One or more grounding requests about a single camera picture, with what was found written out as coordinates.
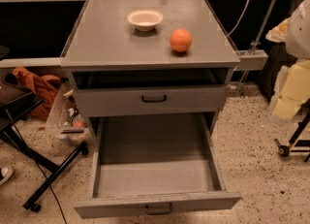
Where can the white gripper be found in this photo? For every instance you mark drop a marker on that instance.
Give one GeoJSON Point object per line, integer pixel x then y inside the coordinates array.
{"type": "Point", "coordinates": [299, 34]}

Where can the grey drawer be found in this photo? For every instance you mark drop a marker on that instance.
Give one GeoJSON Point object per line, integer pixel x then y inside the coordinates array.
{"type": "Point", "coordinates": [154, 165]}
{"type": "Point", "coordinates": [150, 100]}

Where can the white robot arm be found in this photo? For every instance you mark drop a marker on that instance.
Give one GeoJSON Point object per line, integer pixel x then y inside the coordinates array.
{"type": "Point", "coordinates": [294, 32]}

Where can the grey drawer cabinet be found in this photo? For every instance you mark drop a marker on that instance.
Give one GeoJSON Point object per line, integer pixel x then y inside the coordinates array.
{"type": "Point", "coordinates": [109, 52]}

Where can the grey top drawer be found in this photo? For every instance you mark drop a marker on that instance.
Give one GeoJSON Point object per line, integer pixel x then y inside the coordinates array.
{"type": "Point", "coordinates": [150, 100]}

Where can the black wheeled tripod base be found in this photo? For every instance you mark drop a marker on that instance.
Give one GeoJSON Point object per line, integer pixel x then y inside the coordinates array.
{"type": "Point", "coordinates": [296, 144]}

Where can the metal pole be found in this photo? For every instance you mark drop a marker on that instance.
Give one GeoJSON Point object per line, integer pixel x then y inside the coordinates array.
{"type": "Point", "coordinates": [251, 52]}

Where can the orange ball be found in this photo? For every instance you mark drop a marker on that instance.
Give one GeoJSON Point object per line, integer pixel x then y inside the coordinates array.
{"type": "Point", "coordinates": [180, 40]}

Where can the white paper bowl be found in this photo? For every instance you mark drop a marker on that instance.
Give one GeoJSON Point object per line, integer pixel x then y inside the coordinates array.
{"type": "Point", "coordinates": [145, 20]}

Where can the clear plastic bag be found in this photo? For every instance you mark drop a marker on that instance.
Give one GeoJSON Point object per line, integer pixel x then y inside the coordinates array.
{"type": "Point", "coordinates": [64, 121]}

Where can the orange backpack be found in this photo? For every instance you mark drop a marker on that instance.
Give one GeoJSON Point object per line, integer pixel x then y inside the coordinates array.
{"type": "Point", "coordinates": [46, 87]}

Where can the black folding stand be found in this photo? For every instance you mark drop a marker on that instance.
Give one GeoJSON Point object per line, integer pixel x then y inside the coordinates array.
{"type": "Point", "coordinates": [16, 102]}

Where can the white sneaker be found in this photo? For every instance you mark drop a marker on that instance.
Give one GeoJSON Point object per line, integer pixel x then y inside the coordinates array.
{"type": "Point", "coordinates": [5, 174]}

